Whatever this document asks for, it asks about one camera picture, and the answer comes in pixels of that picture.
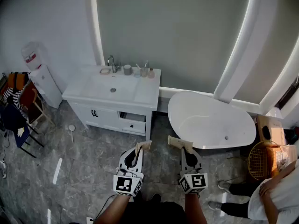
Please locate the white bathtub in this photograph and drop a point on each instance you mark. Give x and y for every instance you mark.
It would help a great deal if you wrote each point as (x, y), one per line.
(210, 122)

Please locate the person's left forearm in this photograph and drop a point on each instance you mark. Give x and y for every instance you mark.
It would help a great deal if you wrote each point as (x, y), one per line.
(112, 212)

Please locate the wooden chair with red back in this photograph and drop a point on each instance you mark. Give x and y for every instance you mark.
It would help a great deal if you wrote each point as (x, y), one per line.
(31, 101)

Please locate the chrome faucet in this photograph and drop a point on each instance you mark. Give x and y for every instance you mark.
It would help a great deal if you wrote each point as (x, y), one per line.
(112, 63)

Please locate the striped black white cloth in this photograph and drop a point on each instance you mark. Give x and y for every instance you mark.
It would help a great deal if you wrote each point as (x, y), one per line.
(10, 95)

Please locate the white hand shower head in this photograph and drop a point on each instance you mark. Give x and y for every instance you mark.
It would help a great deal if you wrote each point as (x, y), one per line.
(71, 128)

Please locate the tan glass cup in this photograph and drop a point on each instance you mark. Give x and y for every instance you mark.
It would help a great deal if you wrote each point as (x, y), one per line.
(144, 72)

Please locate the white water dispenser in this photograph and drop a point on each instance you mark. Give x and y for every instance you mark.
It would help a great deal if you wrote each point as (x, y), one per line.
(46, 87)

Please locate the clear glass cup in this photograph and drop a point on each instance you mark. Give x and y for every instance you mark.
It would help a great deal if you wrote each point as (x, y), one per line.
(137, 73)

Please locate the brown cardboard box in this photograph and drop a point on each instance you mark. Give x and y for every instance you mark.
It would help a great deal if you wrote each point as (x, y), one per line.
(276, 129)

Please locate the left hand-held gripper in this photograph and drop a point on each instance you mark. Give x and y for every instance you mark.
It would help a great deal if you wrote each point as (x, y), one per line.
(127, 185)

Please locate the dark blue chair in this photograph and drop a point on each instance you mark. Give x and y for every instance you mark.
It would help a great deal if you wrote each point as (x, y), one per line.
(11, 122)

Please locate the clear water dispenser bottle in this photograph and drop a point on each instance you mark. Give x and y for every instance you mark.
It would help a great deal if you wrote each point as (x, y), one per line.
(32, 55)

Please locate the white vanity drawer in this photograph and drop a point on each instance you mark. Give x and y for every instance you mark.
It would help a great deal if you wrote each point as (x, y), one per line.
(133, 123)

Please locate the orange chair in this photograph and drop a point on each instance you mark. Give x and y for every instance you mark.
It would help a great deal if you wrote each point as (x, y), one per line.
(16, 79)

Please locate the person's right forearm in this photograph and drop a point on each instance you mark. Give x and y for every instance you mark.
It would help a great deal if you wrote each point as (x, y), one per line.
(195, 209)

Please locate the white sink vanity cabinet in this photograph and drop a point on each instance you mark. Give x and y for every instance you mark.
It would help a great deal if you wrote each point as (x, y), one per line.
(105, 87)

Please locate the grey cup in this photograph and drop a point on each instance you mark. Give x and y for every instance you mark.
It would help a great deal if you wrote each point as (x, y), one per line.
(127, 70)

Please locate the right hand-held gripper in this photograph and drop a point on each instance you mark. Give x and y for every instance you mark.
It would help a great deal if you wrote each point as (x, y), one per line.
(197, 181)

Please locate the orange box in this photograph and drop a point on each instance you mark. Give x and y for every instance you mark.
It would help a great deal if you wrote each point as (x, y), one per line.
(273, 157)

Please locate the pink soap dish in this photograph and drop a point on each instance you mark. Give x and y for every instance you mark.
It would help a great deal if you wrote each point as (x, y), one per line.
(105, 71)

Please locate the person's black clothing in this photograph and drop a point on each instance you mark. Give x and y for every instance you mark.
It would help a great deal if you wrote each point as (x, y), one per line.
(154, 214)

